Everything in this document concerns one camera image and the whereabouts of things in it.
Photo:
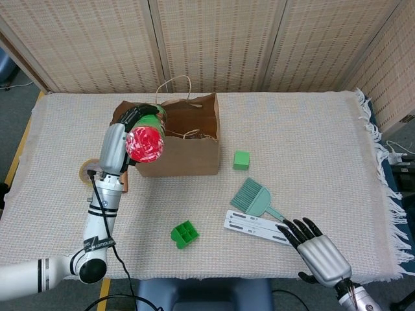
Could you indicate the green chip can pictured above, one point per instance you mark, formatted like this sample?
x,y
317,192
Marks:
x,y
146,145

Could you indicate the blue chair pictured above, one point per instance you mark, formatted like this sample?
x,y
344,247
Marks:
x,y
201,294

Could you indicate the teal mini dustpan brush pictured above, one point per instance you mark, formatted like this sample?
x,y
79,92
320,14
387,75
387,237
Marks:
x,y
256,201

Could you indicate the brown paper bag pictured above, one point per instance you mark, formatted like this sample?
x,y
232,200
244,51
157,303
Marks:
x,y
191,158

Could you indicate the white folding laptop stand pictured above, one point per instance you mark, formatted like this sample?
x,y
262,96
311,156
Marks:
x,y
253,225

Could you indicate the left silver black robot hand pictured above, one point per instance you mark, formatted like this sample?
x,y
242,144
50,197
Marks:
x,y
111,149

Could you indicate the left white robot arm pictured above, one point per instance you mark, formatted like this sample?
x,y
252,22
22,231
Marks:
x,y
97,226

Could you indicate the black box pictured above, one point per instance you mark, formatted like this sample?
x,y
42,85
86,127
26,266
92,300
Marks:
x,y
405,178

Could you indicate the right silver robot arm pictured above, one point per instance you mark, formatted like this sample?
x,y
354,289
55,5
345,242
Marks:
x,y
360,301

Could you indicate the green cube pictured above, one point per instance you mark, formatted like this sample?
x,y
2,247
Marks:
x,y
241,160

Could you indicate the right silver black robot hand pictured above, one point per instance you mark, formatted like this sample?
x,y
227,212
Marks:
x,y
324,259

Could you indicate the green plastic compartment block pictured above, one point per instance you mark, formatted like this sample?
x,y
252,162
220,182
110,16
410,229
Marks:
x,y
184,234

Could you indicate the white power strip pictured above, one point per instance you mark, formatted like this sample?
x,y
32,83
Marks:
x,y
397,157

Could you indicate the yellow packing tape roll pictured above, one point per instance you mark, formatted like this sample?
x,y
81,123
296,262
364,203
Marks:
x,y
85,171

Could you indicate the woven folding screen panel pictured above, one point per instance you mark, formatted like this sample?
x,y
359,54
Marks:
x,y
330,42
217,42
81,42
389,81

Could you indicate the beige woven tablecloth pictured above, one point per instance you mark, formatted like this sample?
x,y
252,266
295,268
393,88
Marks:
x,y
291,129

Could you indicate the wooden dowel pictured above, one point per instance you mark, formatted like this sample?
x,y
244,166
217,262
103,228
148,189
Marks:
x,y
126,186

